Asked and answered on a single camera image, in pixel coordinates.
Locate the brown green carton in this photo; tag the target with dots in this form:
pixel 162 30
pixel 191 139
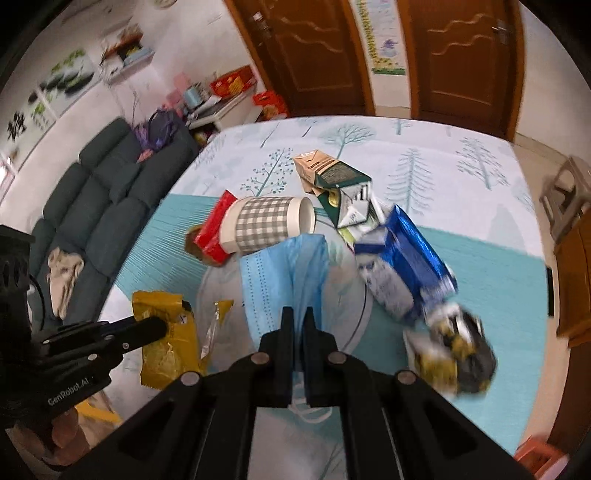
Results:
pixel 323 168

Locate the white side table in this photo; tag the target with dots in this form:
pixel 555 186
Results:
pixel 221 113

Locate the person's left hand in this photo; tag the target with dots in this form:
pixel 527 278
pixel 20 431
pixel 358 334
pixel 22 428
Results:
pixel 69 434

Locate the large red gift box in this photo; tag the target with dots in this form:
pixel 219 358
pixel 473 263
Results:
pixel 233 83

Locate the ink brush wall poster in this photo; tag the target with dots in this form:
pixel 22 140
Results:
pixel 23 127

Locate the wooden cabinet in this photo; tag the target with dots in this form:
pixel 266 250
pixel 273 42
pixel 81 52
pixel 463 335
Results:
pixel 575 286

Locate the white wall shelf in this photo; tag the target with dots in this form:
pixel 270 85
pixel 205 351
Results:
pixel 129 57

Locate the pink box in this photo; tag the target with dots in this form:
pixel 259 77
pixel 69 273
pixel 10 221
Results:
pixel 179 87

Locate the grey plastic stool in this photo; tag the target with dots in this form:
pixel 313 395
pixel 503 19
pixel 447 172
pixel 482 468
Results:
pixel 565 194

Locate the pink plastic stool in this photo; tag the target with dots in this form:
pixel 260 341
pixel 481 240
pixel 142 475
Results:
pixel 540 457

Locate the landscape wall poster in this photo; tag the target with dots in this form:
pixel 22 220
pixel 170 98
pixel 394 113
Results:
pixel 69 81

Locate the blue face mask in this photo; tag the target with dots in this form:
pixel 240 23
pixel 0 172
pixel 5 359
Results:
pixel 272 286

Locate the checkered paper cup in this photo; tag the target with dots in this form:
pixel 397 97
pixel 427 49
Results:
pixel 258 224

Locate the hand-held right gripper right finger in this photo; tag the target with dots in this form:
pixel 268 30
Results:
pixel 314 350

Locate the table with tree-pattern cloth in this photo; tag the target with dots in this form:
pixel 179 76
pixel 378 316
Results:
pixel 461 194

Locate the light blue pot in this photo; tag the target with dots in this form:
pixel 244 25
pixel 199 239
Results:
pixel 194 95

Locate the dark green sofa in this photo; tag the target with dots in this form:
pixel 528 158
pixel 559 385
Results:
pixel 106 203

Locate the blue foil packet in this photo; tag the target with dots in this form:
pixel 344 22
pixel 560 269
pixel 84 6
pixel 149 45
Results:
pixel 406 258

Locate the green white carton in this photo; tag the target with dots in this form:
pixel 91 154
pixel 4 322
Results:
pixel 355 203

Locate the brown wooden door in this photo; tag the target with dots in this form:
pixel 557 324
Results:
pixel 466 60
pixel 304 50

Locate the gold black crumpled wrapper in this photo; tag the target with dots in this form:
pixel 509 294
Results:
pixel 457 355

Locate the red carton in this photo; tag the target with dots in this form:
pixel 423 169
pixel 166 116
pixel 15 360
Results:
pixel 212 240

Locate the purple bag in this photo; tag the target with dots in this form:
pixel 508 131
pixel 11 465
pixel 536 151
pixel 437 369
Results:
pixel 154 134

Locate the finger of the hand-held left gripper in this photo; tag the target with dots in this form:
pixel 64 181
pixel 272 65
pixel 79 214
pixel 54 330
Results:
pixel 138 325
pixel 115 347

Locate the giraffe height chart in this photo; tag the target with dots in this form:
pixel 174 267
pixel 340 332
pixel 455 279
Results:
pixel 381 37

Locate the beige cloth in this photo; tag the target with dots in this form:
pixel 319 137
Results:
pixel 64 277

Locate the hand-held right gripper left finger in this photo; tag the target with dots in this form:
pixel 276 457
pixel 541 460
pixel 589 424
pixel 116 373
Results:
pixel 284 350

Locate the yellow snack packet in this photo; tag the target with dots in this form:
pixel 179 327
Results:
pixel 166 360

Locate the small red box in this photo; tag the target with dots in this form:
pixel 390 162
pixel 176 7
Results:
pixel 270 105

